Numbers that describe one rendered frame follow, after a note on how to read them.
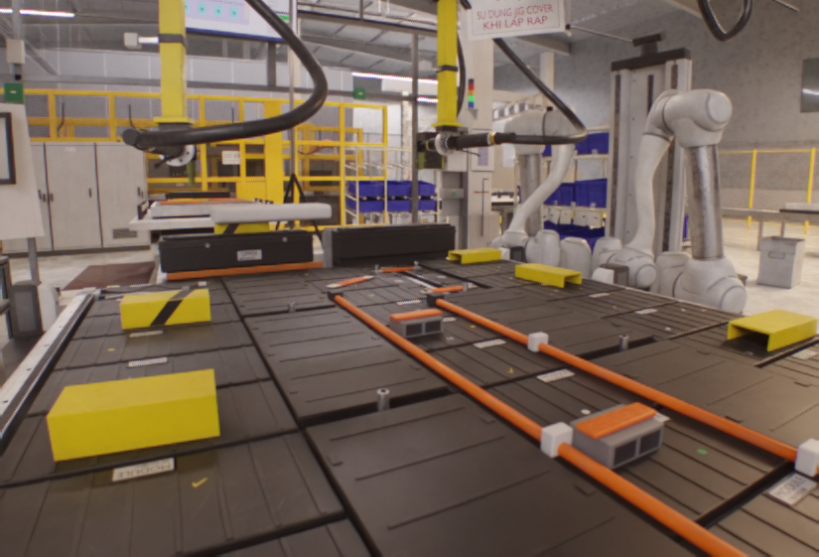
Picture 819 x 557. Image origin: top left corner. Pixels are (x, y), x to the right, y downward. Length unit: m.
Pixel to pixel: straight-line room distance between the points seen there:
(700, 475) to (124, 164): 9.76
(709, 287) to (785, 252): 5.35
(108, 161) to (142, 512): 9.58
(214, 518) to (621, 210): 2.07
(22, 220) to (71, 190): 6.48
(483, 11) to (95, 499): 1.71
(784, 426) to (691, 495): 0.18
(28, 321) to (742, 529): 1.45
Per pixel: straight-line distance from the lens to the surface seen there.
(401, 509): 0.40
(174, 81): 1.30
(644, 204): 1.74
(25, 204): 3.56
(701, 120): 1.69
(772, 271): 7.17
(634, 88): 2.33
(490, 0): 1.84
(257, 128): 0.87
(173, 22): 1.33
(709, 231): 1.78
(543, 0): 1.84
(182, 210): 6.08
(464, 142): 1.65
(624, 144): 2.27
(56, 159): 10.07
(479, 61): 5.27
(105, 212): 9.95
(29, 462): 0.57
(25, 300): 1.47
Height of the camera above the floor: 1.26
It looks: 8 degrees down
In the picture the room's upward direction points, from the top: straight up
